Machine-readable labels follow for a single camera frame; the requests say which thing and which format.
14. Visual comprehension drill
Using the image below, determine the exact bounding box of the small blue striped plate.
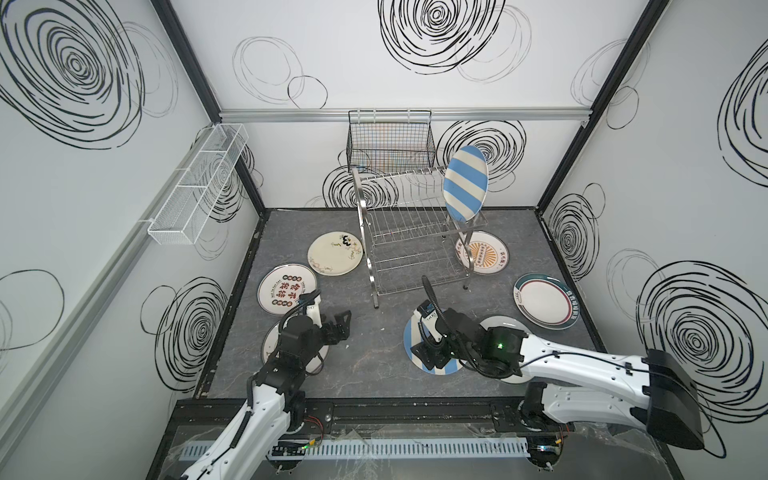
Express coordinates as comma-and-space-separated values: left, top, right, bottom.
403, 310, 463, 376

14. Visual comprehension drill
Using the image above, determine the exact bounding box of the sunburst plate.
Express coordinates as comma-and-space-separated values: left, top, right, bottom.
260, 324, 329, 376
454, 231, 509, 275

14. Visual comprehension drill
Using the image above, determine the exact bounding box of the large blue striped plate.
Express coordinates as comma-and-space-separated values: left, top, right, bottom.
443, 145, 489, 223

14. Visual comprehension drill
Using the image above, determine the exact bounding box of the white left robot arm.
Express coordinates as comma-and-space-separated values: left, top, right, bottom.
180, 310, 352, 479

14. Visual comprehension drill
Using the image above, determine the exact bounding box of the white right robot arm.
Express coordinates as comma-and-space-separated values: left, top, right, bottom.
404, 302, 705, 450

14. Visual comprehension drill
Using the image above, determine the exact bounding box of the stainless steel dish rack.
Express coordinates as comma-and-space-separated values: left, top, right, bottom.
349, 165, 487, 308

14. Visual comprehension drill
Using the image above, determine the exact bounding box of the white plate thin green line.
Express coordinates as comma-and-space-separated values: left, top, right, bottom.
480, 315, 532, 384

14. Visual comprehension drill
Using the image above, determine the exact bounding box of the red text green rim plate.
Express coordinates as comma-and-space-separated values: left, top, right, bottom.
257, 263, 318, 315

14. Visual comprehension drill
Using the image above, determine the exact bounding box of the cream floral plate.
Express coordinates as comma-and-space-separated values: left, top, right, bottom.
307, 231, 364, 276

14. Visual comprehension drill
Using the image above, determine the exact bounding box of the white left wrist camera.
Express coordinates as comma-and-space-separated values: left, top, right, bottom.
299, 290, 322, 327

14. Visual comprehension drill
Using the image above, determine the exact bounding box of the green rim red ring plate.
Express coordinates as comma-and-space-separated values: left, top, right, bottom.
513, 273, 581, 331

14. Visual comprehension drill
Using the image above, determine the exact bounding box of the white slotted cable duct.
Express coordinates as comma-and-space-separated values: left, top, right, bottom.
179, 436, 532, 462

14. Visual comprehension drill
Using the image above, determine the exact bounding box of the white wire wall shelf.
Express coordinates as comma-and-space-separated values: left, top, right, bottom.
147, 123, 248, 246

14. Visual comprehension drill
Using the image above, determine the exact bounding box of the black wire wall basket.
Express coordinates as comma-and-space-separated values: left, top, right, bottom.
345, 120, 436, 174

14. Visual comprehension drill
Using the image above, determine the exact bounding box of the aluminium wall rail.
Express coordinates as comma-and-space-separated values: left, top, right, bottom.
220, 107, 592, 123

